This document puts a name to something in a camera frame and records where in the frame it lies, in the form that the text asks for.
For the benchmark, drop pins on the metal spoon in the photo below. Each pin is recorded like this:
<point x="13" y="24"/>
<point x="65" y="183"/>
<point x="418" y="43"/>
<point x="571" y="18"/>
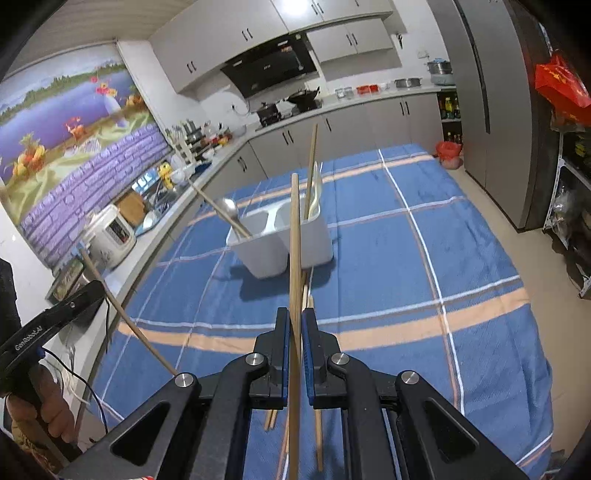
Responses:
<point x="229" y="207"/>

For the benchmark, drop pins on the grey lower counter cabinets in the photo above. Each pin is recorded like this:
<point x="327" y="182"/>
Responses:
<point x="351" y="127"/>

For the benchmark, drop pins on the purple scenic wall poster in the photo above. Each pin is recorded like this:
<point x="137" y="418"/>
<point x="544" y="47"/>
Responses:
<point x="74" y="152"/>

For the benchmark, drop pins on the red food containers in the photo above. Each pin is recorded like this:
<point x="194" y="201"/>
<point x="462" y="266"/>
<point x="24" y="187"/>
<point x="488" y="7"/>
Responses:
<point x="368" y="89"/>

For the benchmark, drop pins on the blue plaid tablecloth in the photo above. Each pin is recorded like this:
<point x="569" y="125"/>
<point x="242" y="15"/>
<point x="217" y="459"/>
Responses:
<point x="392" y="277"/>

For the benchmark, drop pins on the steel steamer pot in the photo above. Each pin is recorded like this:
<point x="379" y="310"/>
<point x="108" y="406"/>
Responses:
<point x="441" y="71"/>

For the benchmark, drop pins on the white plastic utensil holder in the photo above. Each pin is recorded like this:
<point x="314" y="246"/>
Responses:
<point x="277" y="258"/>

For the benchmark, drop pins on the steel kitchen sink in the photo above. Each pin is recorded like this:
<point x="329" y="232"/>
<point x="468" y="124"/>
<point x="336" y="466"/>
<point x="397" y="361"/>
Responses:
<point x="159" y="207"/>

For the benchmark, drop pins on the glass jars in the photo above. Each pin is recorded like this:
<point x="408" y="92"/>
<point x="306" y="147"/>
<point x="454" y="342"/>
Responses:
<point x="344" y="93"/>

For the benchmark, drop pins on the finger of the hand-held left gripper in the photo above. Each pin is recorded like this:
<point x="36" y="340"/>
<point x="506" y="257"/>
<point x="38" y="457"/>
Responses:
<point x="90" y="297"/>

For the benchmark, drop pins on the grey upper cabinets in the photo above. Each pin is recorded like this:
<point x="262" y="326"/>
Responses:
<point x="231" y="41"/>

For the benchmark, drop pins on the white electric pressure cooker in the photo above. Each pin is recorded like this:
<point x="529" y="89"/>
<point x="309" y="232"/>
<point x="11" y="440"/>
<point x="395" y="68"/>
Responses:
<point x="111" y="235"/>

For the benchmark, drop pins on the metal shelf rack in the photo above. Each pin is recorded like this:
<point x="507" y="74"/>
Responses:
<point x="570" y="207"/>

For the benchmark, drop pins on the bin with red bag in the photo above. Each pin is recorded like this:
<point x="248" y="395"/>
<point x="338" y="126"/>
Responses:
<point x="449" y="154"/>

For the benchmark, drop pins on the yellow bottle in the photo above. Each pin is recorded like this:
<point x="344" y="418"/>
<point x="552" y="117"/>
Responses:
<point x="165" y="176"/>

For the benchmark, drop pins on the wooden cutting board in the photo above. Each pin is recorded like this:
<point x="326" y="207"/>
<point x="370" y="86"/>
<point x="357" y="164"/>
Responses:
<point x="129" y="207"/>

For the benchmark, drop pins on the beige dish rack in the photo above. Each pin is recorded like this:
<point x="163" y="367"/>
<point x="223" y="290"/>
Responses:
<point x="191" y="141"/>

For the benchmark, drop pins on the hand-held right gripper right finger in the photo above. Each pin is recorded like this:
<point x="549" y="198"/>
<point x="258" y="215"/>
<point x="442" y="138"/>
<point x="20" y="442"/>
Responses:
<point x="308" y="360"/>

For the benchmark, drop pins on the person's left hand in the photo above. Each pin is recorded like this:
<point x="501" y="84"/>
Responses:
<point x="53" y="408"/>

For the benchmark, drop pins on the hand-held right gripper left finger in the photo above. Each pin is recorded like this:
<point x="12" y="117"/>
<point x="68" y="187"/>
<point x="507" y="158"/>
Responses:
<point x="284" y="360"/>

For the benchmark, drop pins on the red gift bag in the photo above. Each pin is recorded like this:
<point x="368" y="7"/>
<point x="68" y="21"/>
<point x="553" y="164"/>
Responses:
<point x="561" y="87"/>

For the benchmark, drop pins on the black range hood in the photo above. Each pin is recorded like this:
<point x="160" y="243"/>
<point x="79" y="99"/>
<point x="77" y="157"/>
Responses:
<point x="270" y="67"/>

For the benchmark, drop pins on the black wok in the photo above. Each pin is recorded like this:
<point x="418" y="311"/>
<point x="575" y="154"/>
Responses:
<point x="304" y="94"/>

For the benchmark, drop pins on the black cooking pot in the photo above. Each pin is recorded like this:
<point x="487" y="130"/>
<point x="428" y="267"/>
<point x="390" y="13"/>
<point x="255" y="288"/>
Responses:
<point x="268" y="113"/>

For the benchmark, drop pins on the steel basin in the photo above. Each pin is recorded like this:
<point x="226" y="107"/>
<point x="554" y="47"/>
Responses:
<point x="408" y="83"/>

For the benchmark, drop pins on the black gas stove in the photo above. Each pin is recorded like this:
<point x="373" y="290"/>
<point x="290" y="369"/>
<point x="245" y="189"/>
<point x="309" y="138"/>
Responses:
<point x="291" y="113"/>

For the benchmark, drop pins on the row of oil bottles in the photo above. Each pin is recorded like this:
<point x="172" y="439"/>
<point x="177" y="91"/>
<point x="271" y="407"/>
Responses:
<point x="450" y="108"/>

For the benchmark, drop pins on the stainless steel countertop appliance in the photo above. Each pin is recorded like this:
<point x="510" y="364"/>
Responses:
<point x="69" y="279"/>

